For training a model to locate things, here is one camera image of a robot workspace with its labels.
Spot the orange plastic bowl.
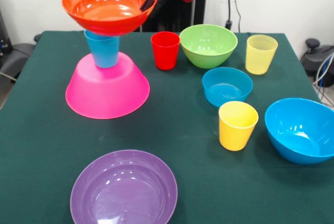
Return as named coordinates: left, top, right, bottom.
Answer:
left=62, top=0, right=158, bottom=37

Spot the blue plastic cup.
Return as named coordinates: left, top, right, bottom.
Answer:
left=84, top=29, right=120, bottom=68

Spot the pink plastic bowl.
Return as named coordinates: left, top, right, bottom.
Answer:
left=65, top=51, right=151, bottom=120

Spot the red plastic cup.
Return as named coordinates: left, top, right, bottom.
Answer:
left=150, top=31, right=181, bottom=71

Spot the green plastic bowl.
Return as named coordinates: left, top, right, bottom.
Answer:
left=179, top=23, right=238, bottom=69

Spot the small dark blue bowl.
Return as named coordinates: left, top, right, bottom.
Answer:
left=201, top=67, right=254, bottom=108

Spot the translucent yellow-green plastic cup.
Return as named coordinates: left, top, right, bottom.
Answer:
left=245, top=34, right=279, bottom=75

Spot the dark green table cloth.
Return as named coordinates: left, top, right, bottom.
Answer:
left=0, top=31, right=334, bottom=224

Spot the black floor device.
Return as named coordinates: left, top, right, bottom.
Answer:
left=0, top=8, right=42, bottom=81
left=300, top=38, right=334, bottom=88

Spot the yellow plastic cup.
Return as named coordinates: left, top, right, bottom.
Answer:
left=218, top=100, right=259, bottom=152

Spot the large light blue bowl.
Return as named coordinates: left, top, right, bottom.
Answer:
left=264, top=97, right=334, bottom=165

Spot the purple plastic bowl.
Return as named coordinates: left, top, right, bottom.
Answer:
left=69, top=149, right=178, bottom=224

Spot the bundle of blue white cables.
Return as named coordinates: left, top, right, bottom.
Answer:
left=312, top=51, right=334, bottom=106

